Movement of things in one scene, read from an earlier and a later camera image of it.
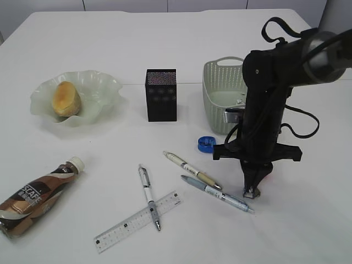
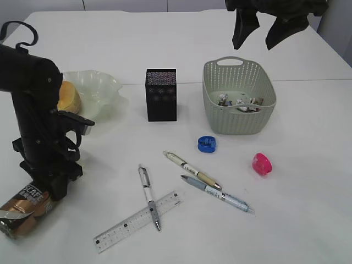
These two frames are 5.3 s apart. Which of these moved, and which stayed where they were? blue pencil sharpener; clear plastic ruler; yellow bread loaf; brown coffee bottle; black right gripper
Moved: black right gripper
Stayed: yellow bread loaf; brown coffee bottle; clear plastic ruler; blue pencil sharpener
